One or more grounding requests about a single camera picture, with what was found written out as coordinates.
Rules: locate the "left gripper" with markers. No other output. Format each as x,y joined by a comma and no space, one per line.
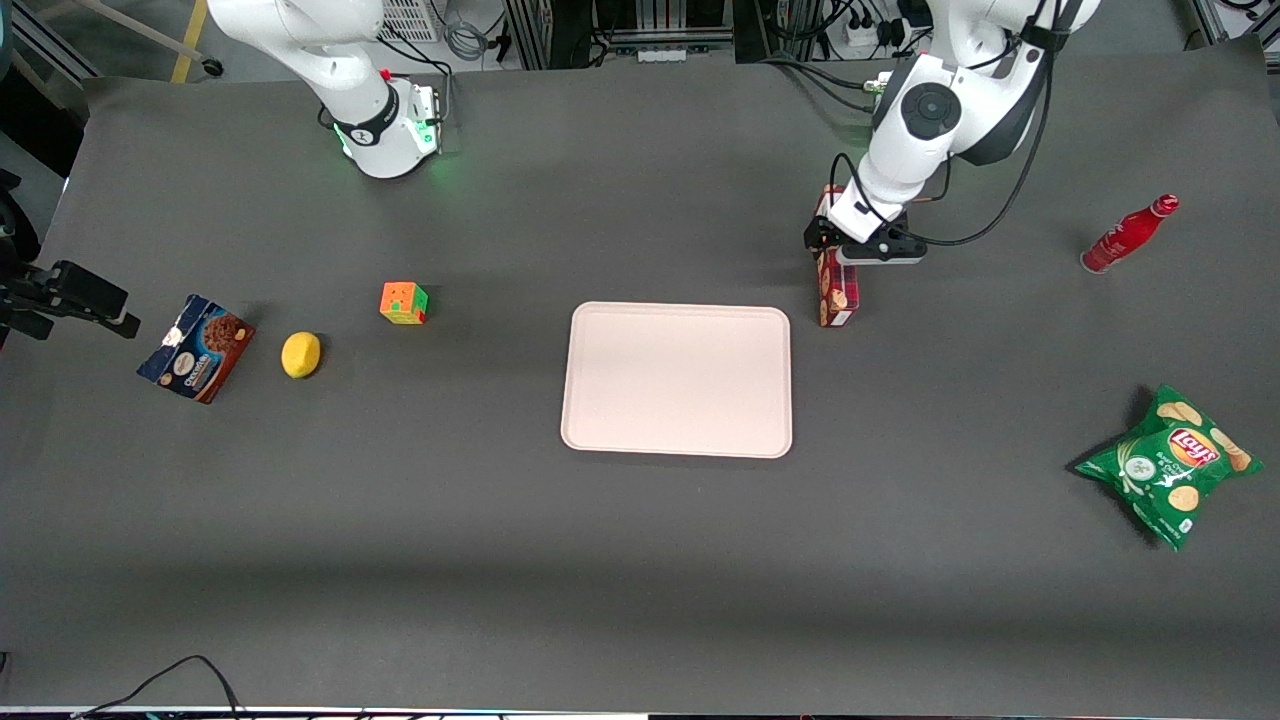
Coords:
820,235

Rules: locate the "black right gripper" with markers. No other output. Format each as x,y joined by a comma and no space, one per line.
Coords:
12,277

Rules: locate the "red cookie box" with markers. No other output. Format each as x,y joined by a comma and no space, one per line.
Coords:
838,295

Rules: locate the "blue chocolate cookie box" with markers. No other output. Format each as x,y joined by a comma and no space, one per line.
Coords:
197,350

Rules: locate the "pink plastic tray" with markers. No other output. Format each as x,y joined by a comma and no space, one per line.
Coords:
676,380

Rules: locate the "white vented box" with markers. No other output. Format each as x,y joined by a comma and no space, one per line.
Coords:
410,18

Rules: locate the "yellow lemon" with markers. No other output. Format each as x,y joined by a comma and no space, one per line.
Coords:
300,355

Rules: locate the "white power strip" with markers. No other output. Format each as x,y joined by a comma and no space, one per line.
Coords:
868,30

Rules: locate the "black caster wheel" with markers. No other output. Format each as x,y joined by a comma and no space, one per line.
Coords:
211,67

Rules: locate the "red bottle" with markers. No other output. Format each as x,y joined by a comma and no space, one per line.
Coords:
1125,235

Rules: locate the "small white socket block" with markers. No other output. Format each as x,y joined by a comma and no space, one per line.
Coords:
662,54

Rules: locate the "colourful puzzle cube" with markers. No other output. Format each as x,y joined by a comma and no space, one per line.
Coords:
403,304

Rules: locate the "green chips bag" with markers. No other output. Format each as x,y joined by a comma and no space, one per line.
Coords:
1168,465

